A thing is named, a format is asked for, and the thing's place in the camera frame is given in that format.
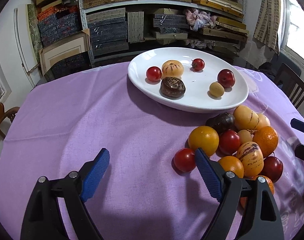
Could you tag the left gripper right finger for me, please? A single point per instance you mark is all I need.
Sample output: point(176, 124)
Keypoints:
point(261, 218)

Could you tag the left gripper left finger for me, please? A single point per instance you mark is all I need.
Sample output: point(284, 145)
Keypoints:
point(42, 218)

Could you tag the orange-yellow tomato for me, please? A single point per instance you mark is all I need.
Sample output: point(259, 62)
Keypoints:
point(233, 164)

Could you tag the yellow striped pepino melon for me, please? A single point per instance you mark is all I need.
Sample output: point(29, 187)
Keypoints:
point(251, 158)

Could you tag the small tan round fruit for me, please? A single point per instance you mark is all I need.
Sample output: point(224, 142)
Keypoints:
point(216, 89)

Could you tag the large tan round fruit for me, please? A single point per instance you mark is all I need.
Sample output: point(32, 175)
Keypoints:
point(263, 121)

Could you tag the dark red plum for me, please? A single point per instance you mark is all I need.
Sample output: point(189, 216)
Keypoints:
point(273, 168)

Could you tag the dark wooden chair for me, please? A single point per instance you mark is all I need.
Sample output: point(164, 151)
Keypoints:
point(291, 84)

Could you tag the large orange tangerine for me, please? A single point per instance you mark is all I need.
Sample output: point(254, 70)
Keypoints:
point(267, 139)

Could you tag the small peach fruit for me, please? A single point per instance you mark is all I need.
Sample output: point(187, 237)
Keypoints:
point(244, 136)

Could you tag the yellow tomato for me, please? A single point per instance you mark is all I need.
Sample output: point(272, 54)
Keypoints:
point(204, 137)

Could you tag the yellow spotted pepino melon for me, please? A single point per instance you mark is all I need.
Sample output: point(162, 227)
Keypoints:
point(245, 118)

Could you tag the dark purple fruit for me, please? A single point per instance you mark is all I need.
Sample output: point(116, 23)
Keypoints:
point(222, 122)

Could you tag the white oval plate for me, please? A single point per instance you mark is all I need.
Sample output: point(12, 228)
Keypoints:
point(196, 99)

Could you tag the red plum on plate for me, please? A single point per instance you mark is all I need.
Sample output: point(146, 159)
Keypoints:
point(226, 78)

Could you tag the purple tablecloth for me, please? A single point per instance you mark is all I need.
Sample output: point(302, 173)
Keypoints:
point(65, 123)

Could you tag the patterned curtain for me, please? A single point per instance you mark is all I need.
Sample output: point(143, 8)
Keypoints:
point(266, 31)

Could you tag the dark brown fruit on plate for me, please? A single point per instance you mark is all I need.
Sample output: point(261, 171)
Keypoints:
point(172, 87)

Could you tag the pale striped pepino on plate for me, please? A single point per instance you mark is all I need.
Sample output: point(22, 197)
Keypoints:
point(172, 68)

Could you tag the red cherry tomato on plate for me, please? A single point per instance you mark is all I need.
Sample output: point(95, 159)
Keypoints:
point(153, 74)

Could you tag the pink plastic bag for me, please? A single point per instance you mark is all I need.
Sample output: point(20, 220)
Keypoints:
point(199, 19)

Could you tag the metal storage shelf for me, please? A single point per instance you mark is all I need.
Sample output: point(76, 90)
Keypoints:
point(123, 28)

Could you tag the window frame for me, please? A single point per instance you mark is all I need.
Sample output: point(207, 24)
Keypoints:
point(291, 29)

